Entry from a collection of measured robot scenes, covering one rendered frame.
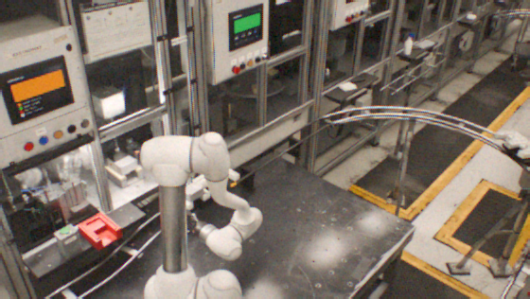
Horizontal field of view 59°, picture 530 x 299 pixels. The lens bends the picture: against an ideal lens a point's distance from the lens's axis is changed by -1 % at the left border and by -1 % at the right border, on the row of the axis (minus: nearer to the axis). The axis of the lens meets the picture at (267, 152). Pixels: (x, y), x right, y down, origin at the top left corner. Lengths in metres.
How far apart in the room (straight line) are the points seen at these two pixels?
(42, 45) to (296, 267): 1.48
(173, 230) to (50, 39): 0.84
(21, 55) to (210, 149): 0.74
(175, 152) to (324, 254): 1.05
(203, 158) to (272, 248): 0.88
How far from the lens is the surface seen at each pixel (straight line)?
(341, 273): 2.36
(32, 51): 1.89
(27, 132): 1.99
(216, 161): 1.70
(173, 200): 1.80
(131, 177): 2.58
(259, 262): 2.37
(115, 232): 2.21
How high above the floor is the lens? 2.42
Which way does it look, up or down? 34 degrees down
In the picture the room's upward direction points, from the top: 2 degrees clockwise
